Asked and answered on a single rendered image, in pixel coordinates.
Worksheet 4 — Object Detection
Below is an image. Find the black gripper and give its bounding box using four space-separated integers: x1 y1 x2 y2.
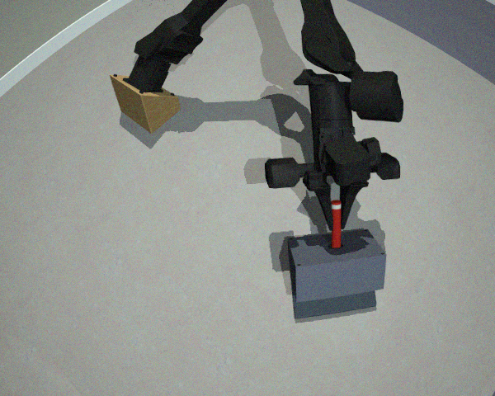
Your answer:
265 118 400 230

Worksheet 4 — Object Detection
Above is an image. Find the red cylinder with white band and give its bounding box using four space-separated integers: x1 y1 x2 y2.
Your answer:
331 200 342 248

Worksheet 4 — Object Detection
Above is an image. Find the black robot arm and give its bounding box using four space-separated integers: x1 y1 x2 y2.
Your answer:
123 0 403 186

